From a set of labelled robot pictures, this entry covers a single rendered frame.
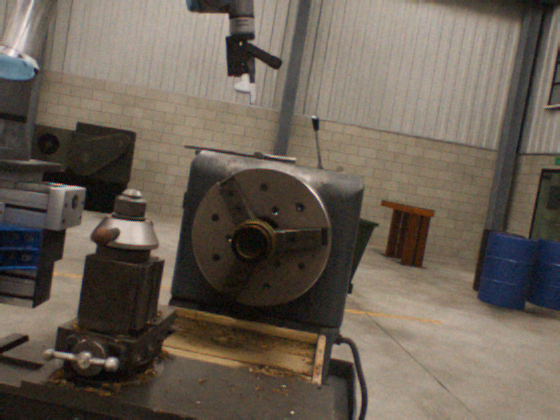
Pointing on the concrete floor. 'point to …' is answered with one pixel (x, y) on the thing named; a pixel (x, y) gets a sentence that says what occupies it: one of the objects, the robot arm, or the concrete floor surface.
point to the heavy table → (408, 233)
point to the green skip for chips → (360, 246)
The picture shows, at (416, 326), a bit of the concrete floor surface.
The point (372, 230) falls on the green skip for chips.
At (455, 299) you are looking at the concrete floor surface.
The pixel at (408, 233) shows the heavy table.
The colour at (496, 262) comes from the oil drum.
